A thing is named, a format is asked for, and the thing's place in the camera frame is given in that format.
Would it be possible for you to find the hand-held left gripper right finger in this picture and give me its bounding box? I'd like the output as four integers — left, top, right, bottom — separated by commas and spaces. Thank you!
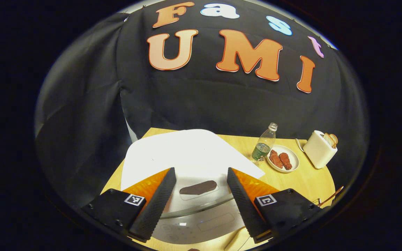
227, 167, 323, 243

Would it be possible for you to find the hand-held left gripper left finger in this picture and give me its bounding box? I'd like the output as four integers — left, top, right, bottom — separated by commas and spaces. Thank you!
81, 167, 177, 243

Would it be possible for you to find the white rice cooker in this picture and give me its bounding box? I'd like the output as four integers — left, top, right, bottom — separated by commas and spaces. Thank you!
121, 129, 266, 244

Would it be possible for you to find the brown wooden spoon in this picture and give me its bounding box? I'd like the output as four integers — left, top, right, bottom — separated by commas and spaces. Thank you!
318, 186, 344, 207

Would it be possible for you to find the cream rice container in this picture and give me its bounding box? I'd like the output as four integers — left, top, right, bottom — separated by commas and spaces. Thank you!
224, 226, 248, 251

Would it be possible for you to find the red meat piece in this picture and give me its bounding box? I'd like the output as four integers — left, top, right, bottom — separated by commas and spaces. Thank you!
269, 150, 283, 169
279, 152, 292, 170

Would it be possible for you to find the clear plastic water bottle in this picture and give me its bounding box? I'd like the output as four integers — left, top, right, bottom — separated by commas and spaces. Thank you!
251, 122, 278, 162

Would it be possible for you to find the white oval plate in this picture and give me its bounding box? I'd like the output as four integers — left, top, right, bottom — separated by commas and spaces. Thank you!
267, 145, 299, 173

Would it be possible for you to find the white toaster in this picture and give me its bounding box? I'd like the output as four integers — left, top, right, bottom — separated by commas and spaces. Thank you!
303, 130, 338, 169

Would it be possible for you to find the black backdrop cloth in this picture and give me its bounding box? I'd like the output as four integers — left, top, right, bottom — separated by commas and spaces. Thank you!
35, 0, 369, 210

